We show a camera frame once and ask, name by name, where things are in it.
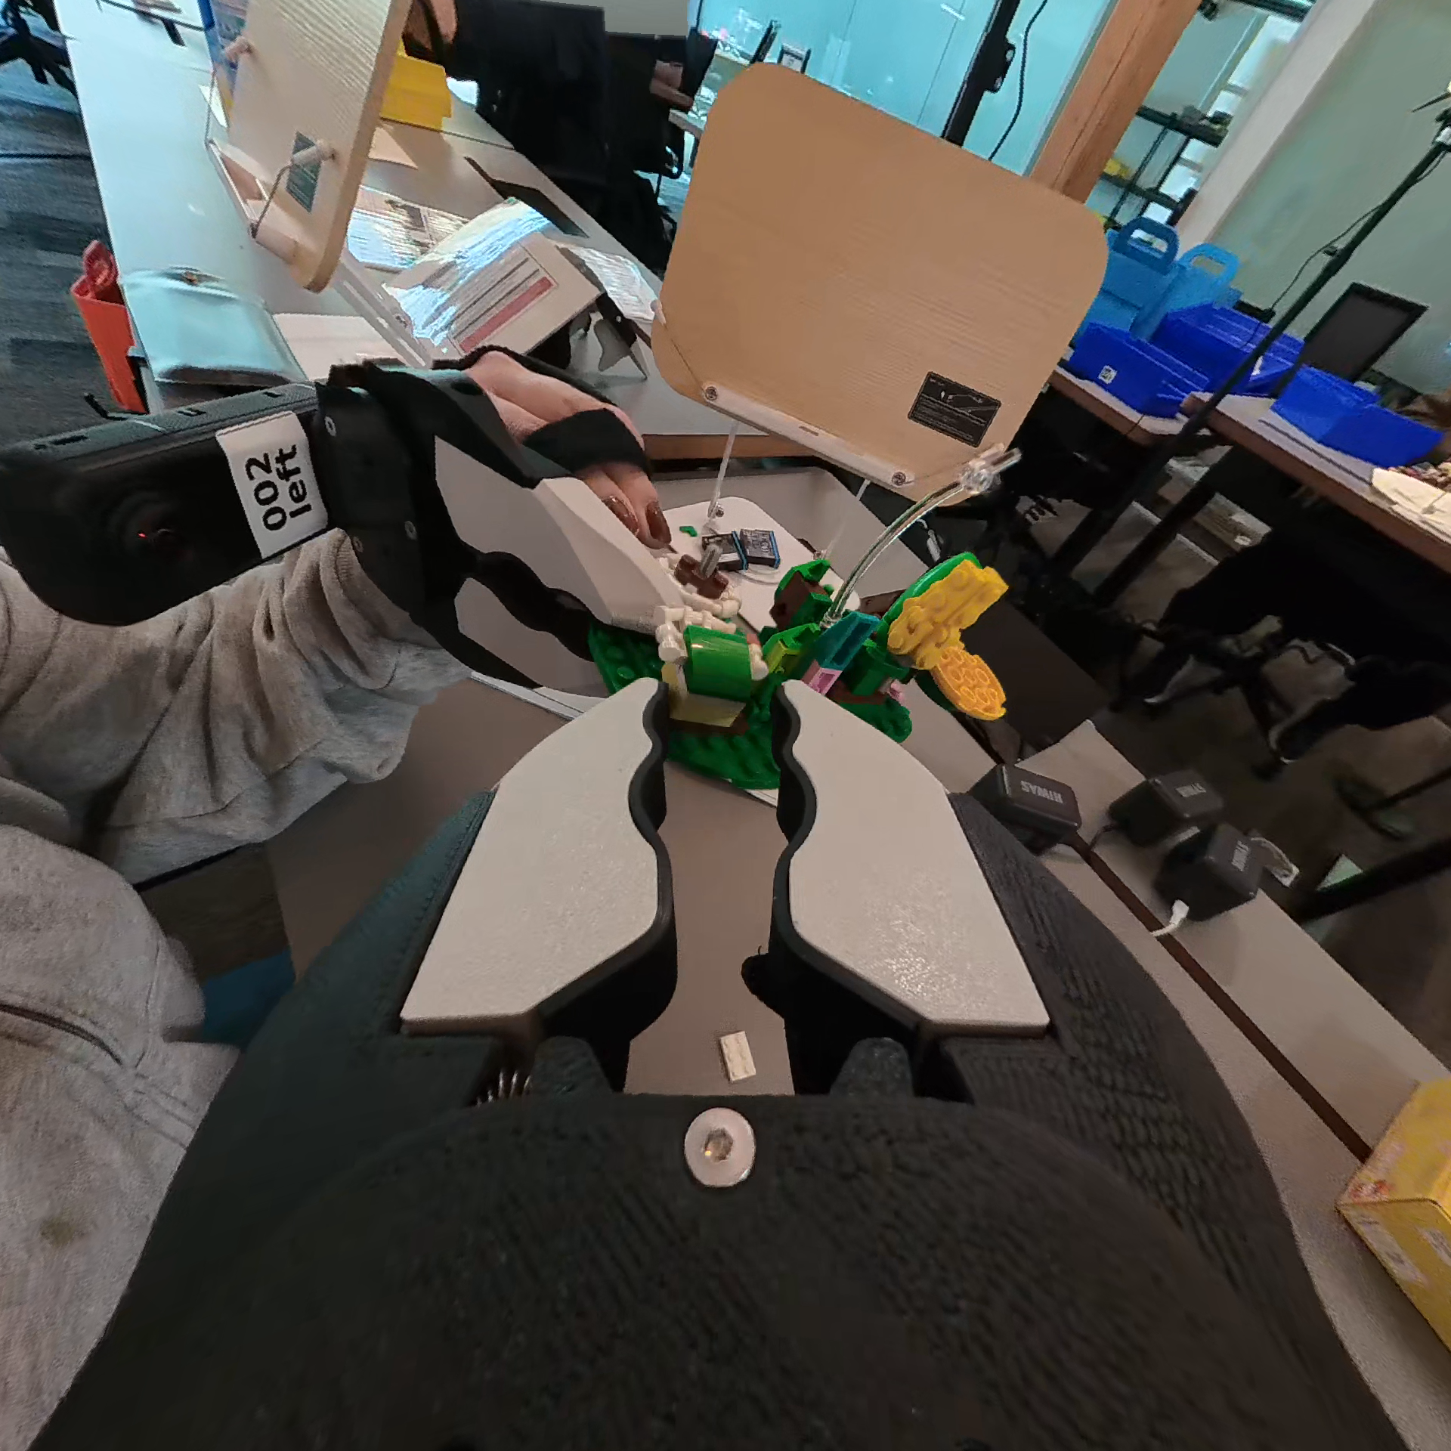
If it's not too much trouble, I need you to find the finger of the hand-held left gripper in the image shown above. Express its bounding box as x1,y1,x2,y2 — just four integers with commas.
435,435,689,635
451,551,600,687

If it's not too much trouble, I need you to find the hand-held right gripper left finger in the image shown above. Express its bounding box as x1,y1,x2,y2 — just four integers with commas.
399,680,679,1095

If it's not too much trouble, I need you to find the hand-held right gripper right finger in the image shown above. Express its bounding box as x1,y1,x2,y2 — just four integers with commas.
743,680,1052,1098

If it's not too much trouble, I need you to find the green lego flower model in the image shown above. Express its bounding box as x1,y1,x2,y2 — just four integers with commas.
589,445,1023,791

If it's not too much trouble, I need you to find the person's left forearm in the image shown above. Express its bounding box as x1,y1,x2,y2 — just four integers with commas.
0,530,468,886

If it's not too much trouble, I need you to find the yellow lego box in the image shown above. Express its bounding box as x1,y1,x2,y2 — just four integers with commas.
1337,1076,1451,1318

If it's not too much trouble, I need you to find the person's left hand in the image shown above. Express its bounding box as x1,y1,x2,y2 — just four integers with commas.
465,350,674,552

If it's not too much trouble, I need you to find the black power adapter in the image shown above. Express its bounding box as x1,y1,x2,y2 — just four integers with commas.
973,761,1085,853
1156,822,1296,922
1109,770,1227,846

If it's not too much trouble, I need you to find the orange plastic bin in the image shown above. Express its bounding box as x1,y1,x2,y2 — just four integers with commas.
71,240,150,416

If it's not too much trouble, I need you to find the silver foil bag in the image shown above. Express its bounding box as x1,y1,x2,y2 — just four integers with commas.
119,266,309,387

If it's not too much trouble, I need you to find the plastic sleeved document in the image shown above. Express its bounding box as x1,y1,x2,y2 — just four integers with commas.
384,202,605,355

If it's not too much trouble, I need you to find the person's leg in jeans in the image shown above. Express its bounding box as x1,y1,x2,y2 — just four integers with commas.
202,950,299,1046

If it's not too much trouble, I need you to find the black office chair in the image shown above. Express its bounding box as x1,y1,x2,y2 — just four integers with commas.
1133,544,1451,841

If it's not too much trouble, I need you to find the yellow plastic bin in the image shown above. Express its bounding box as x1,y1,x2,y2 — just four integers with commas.
380,50,454,133

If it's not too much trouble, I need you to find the person's grey hoodie torso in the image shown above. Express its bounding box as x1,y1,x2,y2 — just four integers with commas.
0,770,299,1451

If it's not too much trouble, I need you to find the black tripod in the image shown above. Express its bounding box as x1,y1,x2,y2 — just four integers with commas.
938,0,1028,152

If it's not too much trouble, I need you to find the row of blue plastic bins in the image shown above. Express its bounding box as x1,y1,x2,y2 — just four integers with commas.
1069,217,1444,468

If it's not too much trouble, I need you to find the wooden pillar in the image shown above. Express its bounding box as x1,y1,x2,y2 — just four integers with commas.
1026,0,1204,207

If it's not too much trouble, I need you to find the black monitor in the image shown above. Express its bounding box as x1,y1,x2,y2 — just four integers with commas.
1304,283,1429,388

